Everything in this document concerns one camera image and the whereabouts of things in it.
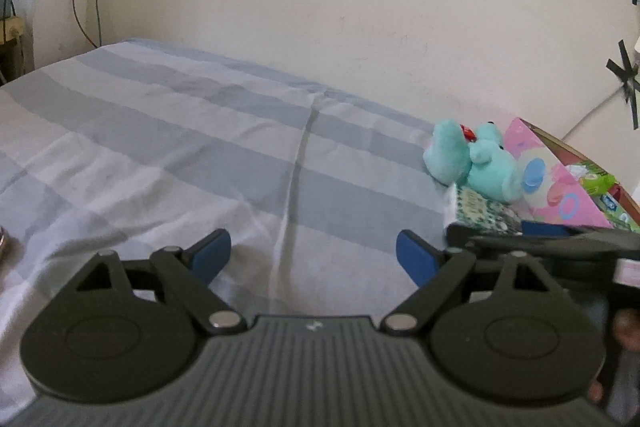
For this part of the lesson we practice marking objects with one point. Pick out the wooden shelf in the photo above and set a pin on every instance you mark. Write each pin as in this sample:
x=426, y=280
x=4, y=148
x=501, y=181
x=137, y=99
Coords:
x=12, y=32

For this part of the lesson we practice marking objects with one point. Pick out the pink tissue pack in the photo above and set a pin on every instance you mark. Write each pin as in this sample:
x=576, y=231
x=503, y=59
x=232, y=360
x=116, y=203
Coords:
x=550, y=184

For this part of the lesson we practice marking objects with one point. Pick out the teal plush toy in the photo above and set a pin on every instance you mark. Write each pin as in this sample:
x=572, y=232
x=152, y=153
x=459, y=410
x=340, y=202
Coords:
x=475, y=159

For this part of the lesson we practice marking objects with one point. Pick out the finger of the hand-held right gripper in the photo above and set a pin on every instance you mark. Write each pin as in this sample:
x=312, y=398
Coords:
x=500, y=241
x=550, y=228

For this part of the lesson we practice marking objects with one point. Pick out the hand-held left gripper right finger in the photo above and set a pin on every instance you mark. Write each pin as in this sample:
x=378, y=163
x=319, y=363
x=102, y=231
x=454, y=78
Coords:
x=414, y=257

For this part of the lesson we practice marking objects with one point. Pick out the person's right hand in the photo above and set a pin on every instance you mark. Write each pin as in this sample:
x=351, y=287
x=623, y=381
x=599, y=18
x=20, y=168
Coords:
x=626, y=329

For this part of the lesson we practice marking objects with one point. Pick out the striped grey bed sheet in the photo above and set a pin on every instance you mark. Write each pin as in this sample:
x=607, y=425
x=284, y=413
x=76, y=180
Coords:
x=175, y=147

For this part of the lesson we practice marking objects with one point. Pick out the metal round object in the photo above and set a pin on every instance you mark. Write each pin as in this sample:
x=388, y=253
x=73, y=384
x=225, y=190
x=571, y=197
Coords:
x=2, y=243

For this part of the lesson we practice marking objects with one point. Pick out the green patterned packet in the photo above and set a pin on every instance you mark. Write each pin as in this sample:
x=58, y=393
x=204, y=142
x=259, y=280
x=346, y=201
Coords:
x=480, y=209

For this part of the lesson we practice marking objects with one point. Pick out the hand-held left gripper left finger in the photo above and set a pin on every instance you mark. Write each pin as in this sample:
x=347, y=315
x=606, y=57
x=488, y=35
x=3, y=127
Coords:
x=212, y=253

